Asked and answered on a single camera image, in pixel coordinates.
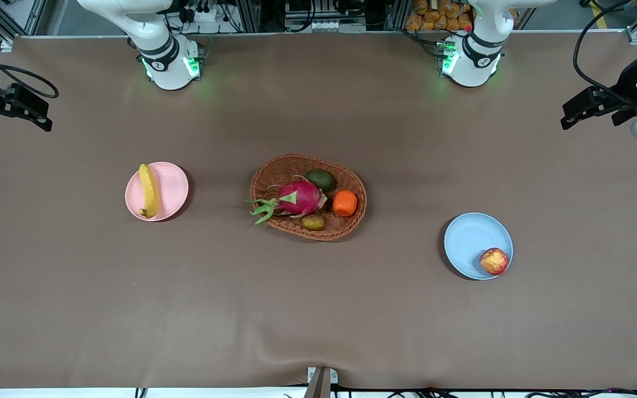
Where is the red yellow apple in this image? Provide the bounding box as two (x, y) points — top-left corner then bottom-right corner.
(479, 248), (510, 276)

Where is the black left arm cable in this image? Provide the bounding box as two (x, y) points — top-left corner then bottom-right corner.
(572, 0), (637, 107)

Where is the grey metal bracket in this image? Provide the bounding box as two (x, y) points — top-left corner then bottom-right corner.
(303, 366), (339, 398)

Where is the blue plate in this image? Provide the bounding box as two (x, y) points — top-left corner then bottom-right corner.
(443, 212), (514, 280)

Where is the brown table cloth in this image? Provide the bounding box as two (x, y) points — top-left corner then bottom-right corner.
(0, 30), (637, 390)

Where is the bag of orange snacks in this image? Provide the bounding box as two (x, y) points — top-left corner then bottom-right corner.
(405, 0), (474, 32)

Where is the pink plate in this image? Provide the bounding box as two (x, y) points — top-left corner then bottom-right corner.
(124, 161), (190, 222)

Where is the yellow banana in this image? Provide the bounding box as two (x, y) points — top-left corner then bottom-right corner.
(138, 163), (160, 219)

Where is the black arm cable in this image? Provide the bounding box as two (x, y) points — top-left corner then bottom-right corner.
(0, 33), (60, 100)
(572, 0), (637, 107)

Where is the green avocado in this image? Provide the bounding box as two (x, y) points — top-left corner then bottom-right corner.
(304, 169), (337, 193)

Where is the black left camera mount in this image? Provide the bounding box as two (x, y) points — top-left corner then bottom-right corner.
(610, 108), (637, 127)

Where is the brown wicker basket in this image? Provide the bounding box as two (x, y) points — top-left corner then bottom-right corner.
(250, 153), (368, 242)

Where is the white power strip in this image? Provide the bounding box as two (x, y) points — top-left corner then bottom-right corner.
(183, 4), (232, 24)

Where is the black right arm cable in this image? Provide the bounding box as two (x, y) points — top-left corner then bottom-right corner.
(0, 33), (60, 100)

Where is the pink dragon fruit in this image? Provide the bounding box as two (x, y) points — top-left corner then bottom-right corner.
(245, 176), (328, 226)

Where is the orange fruit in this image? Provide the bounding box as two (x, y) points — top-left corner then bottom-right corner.
(332, 190), (359, 217)

